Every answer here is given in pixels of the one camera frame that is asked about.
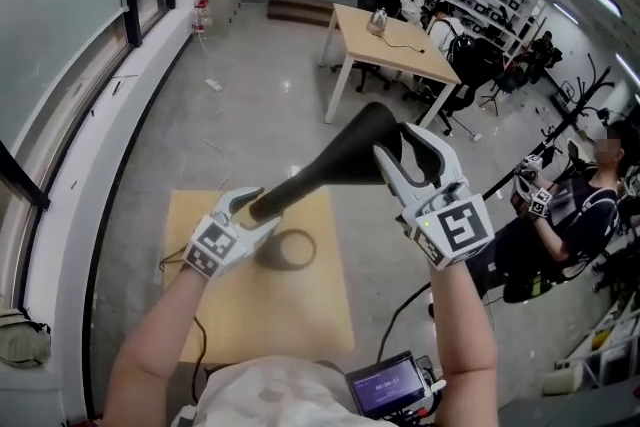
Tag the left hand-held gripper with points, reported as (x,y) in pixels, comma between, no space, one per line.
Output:
(212,242)

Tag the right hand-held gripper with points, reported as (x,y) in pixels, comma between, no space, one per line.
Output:
(457,227)

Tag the person's right forearm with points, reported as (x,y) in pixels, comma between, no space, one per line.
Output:
(462,340)

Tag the person's left forearm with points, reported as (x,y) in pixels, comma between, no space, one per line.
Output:
(155,345)

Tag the wooden desk with white legs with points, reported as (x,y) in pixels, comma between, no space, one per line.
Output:
(385,50)

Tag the small wooden table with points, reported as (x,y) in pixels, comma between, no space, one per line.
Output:
(300,305)

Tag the white power strip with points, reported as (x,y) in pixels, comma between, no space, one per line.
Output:
(214,85)

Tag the silver kettle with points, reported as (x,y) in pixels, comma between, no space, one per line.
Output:
(377,21)

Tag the black coat rack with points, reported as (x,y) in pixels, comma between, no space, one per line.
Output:
(575,110)

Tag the white storage shelf rack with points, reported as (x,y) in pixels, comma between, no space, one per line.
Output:
(492,2)

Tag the person's white shirt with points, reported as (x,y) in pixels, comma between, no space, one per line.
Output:
(270,395)

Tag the brown wooden step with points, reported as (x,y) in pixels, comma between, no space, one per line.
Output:
(300,9)

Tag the red-capped water bottles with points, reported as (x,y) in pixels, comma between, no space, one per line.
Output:
(201,17)

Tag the small black monitor screen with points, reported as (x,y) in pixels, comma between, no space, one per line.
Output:
(385,385)

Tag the white plastic box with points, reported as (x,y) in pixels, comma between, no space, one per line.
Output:
(561,382)

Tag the green fabric bag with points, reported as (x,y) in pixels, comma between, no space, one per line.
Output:
(22,340)

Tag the low white shelf unit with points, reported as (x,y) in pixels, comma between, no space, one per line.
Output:
(607,355)

